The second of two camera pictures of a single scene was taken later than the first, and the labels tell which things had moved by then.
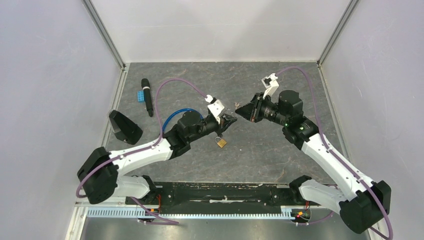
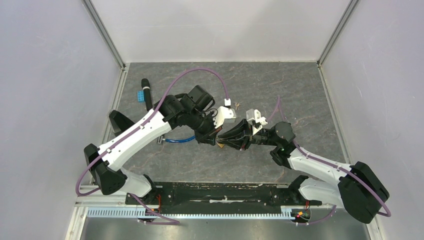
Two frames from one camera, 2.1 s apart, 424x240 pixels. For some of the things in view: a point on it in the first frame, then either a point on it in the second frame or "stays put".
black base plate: x=218 y=194 stays put
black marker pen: x=145 y=85 stays put
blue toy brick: x=140 y=96 stays put
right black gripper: x=250 y=112 -> x=240 y=136
